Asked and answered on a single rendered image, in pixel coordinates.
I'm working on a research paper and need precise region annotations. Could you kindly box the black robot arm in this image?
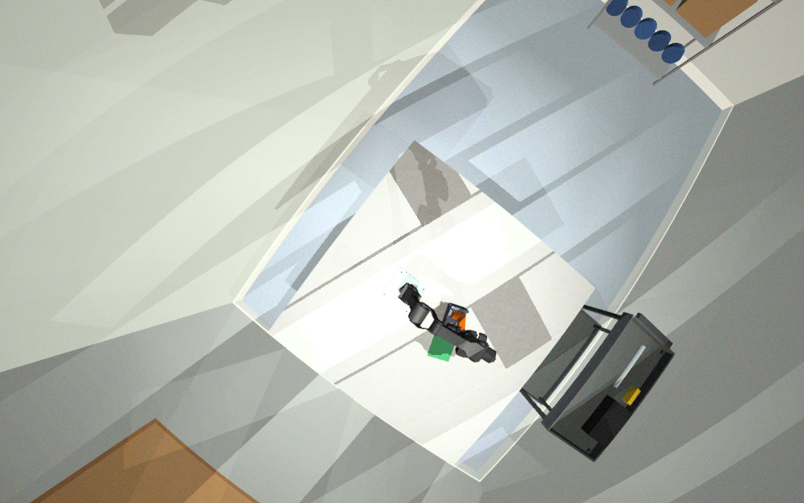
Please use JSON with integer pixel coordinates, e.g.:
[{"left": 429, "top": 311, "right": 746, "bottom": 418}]
[{"left": 398, "top": 283, "right": 496, "bottom": 363}]

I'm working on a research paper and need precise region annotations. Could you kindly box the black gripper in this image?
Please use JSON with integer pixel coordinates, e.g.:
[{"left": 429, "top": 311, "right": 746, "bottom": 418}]
[{"left": 446, "top": 323, "right": 488, "bottom": 342}]

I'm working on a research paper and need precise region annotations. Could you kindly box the orange block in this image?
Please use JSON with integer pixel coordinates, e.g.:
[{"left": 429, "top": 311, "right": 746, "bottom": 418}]
[{"left": 452, "top": 311, "right": 466, "bottom": 331}]

